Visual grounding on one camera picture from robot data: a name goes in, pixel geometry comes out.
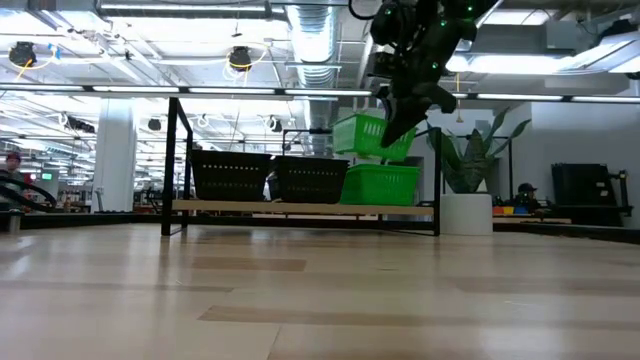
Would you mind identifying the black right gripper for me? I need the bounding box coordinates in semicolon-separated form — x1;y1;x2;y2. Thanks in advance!
378;19;479;148

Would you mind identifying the green plastic basket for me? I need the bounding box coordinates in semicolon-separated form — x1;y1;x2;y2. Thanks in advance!
331;113;419;163
339;163;422;207

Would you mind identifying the snake plant in white pot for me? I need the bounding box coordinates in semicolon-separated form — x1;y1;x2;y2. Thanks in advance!
419;105;532;237

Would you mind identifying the person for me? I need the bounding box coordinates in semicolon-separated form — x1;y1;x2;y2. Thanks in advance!
510;181;545;215
0;151;27;204

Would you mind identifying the long horizontal light bar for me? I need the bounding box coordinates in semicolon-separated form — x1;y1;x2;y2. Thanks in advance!
0;83;640;104

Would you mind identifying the light wooden workbench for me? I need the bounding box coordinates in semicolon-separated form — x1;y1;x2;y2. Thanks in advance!
492;215;574;225

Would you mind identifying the black equipment cabinet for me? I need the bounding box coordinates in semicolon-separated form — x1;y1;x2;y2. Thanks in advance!
551;162;635;227

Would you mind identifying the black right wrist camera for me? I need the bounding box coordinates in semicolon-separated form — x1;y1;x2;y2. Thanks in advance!
366;48;402;80

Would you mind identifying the yellow hanging cord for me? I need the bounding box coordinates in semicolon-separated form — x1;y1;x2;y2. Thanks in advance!
453;72;464;125

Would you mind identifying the black metal workstation frame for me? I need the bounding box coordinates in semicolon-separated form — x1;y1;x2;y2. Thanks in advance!
281;128;335;152

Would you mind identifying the silver spiral ventilation duct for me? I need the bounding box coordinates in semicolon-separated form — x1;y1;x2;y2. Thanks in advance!
285;0;342;166

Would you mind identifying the black round ceiling camera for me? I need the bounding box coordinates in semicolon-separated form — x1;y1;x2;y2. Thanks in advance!
8;42;37;67
229;45;254;73

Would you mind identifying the wooden shelf with black frame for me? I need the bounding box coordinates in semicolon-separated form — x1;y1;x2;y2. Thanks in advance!
160;96;442;238

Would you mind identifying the black aluminium rig frame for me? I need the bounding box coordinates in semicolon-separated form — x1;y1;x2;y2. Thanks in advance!
0;209;640;246

